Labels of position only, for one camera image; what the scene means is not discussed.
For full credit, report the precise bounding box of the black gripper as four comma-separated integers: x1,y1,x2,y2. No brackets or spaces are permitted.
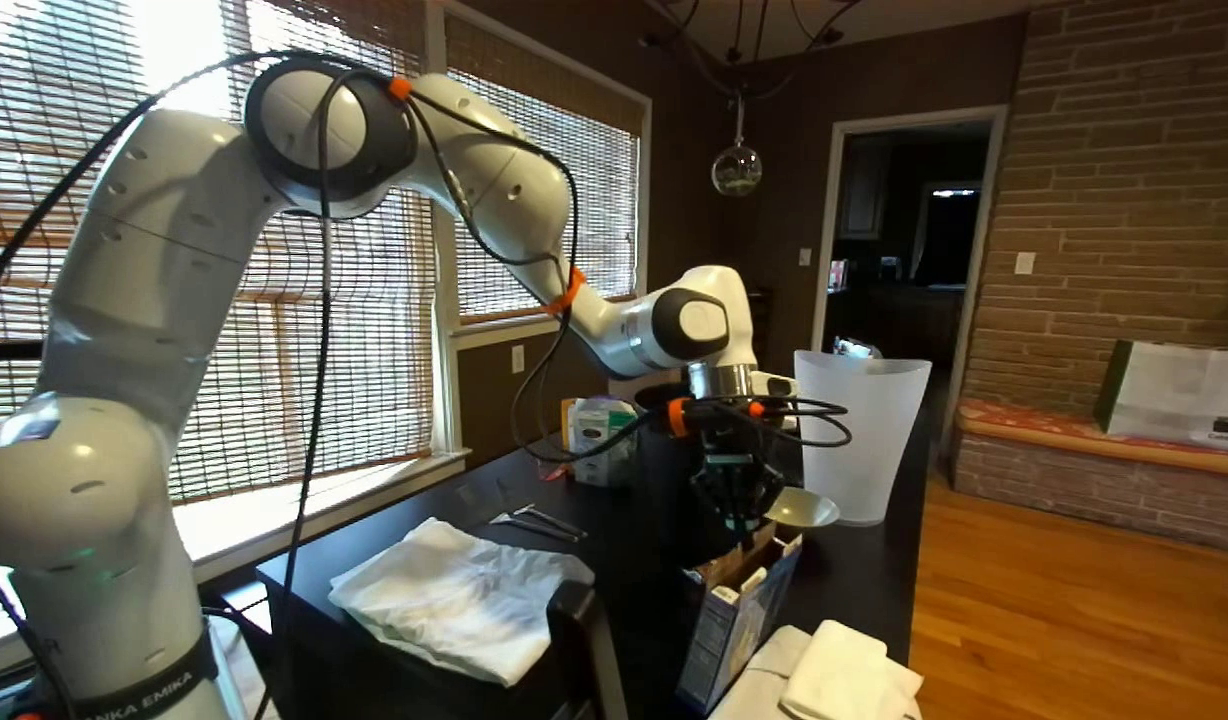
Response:
669,391,783,546

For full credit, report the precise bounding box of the blue cardboard box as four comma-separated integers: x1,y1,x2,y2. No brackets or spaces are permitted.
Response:
675,520,810,720

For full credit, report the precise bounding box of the black waste bin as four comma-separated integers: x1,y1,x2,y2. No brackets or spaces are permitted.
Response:
633,379,805,569

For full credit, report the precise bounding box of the small pale bowl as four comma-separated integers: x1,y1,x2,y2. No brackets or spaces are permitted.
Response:
762,482,845,537

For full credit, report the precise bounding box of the green white snack pouch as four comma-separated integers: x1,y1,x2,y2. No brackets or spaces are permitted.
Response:
562,391,646,493

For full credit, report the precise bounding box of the white translucent waste bin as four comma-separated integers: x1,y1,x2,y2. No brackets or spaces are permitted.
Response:
792,348,937,527

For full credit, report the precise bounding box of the metal serving fork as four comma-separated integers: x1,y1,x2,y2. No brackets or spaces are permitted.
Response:
506,502,591,546

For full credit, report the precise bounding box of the small white folded napkin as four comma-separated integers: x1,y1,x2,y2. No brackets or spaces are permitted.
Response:
710,617,927,720

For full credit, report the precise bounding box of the black wooden chair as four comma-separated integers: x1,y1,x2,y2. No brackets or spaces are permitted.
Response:
543,581,635,720

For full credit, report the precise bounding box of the large white folded cloth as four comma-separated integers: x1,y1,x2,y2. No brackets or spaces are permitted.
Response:
323,511,602,694

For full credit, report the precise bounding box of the hanging glass globe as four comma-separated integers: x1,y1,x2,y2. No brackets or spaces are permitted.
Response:
710,94,770,201

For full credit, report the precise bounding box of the small bamboo window blind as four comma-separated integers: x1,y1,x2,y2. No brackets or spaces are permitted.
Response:
445,65,646,322

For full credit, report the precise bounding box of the large bamboo window blind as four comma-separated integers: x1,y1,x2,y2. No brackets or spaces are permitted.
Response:
0,0,435,541

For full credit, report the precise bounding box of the white door frame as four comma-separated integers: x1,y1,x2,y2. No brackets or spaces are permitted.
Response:
810,103,1014,456

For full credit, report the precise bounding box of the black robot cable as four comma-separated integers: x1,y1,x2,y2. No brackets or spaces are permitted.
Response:
0,49,861,720

